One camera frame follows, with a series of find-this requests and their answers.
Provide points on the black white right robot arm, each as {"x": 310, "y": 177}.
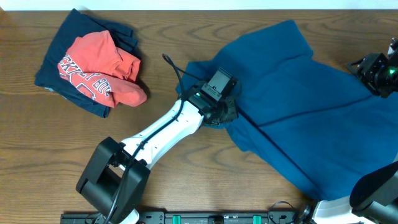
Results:
{"x": 374, "y": 197}

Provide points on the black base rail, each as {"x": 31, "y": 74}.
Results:
{"x": 281, "y": 217}

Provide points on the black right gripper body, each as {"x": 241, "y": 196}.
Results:
{"x": 379, "y": 77}

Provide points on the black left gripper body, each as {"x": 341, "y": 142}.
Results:
{"x": 224, "y": 111}

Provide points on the folded red printed shirt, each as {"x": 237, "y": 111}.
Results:
{"x": 103, "y": 72}

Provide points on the folded navy shirt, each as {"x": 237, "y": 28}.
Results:
{"x": 76, "y": 25}

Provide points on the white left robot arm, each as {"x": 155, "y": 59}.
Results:
{"x": 116, "y": 175}

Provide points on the blue polo shirt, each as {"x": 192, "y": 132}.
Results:
{"x": 317, "y": 126}

